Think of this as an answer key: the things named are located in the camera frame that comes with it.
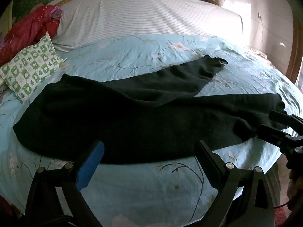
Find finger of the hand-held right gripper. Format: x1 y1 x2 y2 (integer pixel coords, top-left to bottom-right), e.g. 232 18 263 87
257 124 303 148
268 110 303 131

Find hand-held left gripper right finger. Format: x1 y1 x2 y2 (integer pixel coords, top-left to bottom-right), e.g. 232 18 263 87
194 140 276 227

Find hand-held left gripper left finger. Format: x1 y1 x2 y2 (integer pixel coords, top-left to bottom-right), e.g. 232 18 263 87
24 140 105 227

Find black pants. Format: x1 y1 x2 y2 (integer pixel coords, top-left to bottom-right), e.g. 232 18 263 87
12 55 288 165

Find person's right hand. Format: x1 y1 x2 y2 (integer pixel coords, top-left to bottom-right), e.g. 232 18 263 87
286 170 303 210

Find light blue floral blanket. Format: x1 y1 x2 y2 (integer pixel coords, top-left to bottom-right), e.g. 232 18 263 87
0 34 302 227

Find green checked pillow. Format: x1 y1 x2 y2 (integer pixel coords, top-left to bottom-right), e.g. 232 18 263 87
0 32 67 104

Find red patterned cloth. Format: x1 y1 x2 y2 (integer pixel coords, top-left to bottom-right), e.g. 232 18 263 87
0 5 64 67

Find white striped bed sheet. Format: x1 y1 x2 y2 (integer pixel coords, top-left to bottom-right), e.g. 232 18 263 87
51 0 245 51

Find brown wooden door frame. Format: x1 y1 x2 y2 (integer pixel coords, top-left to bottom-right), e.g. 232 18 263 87
285 2 303 86

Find thin wall cable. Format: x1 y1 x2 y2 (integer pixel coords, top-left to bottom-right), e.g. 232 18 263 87
260 19 266 55

